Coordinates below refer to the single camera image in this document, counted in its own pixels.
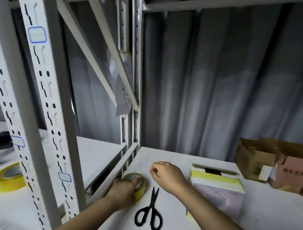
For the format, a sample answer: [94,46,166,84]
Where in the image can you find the person's right hand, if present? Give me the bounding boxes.
[149,160,190,196]

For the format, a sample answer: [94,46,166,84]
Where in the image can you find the person's left hand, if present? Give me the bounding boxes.
[104,175,149,210]

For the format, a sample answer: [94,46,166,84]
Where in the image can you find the yellow tape roll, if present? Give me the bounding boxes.
[0,162,27,193]
[120,172,150,203]

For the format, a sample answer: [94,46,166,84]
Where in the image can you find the black scissors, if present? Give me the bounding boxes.
[134,186,164,230]

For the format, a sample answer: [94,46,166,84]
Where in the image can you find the pink and yellow printed box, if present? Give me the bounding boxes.
[185,162,246,223]

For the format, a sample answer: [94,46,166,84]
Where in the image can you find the brown box with white label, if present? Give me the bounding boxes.
[234,137,280,184]

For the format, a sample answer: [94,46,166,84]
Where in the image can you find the pink lettered cardboard box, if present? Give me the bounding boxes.
[267,141,303,195]

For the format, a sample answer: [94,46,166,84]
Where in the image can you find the person's left forearm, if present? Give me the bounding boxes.
[54,195,122,230]

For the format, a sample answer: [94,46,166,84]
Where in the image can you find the person's right forearm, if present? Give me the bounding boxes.
[174,183,245,230]

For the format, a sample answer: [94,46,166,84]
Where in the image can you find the blue rack label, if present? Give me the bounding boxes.
[11,135,26,148]
[57,172,73,183]
[27,26,48,44]

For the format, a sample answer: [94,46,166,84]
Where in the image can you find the handwritten paper sheet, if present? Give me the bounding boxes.
[115,78,133,117]
[108,47,134,92]

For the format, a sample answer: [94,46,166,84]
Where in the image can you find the white metal shelf rack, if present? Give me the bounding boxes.
[0,0,145,230]

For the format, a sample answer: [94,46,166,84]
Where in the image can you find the black device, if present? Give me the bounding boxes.
[0,130,15,150]

